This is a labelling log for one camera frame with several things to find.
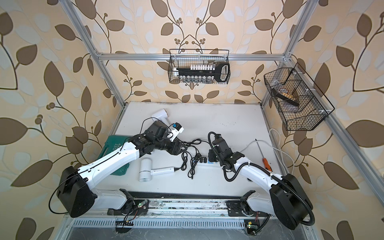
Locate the white blue power strip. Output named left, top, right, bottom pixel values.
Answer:
left=198, top=157, right=220, bottom=166

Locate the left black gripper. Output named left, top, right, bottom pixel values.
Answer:
left=153, top=135, right=189, bottom=155

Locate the socket set rail black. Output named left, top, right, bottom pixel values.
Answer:
left=173, top=62, right=231, bottom=84

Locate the right wire basket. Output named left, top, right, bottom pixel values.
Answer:
left=264, top=63, right=335, bottom=131

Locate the small green led board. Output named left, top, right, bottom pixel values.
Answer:
left=137, top=200, right=149, bottom=209

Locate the brush in right basket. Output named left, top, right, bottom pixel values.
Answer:
left=272, top=88, right=300, bottom=107

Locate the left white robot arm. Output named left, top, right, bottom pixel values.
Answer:
left=55, top=120, right=187, bottom=218

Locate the orange handled screwdriver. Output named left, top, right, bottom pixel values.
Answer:
left=255, top=139, right=273, bottom=172

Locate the wire basket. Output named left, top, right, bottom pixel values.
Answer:
left=264, top=63, right=335, bottom=131
left=168, top=48, right=231, bottom=85

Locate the back wire basket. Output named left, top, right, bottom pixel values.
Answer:
left=168, top=48, right=231, bottom=85

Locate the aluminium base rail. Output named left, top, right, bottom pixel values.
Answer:
left=64, top=197, right=314, bottom=230

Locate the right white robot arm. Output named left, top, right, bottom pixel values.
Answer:
left=208, top=132, right=316, bottom=230

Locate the green tool case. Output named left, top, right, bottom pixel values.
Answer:
left=98, top=135, right=131, bottom=176

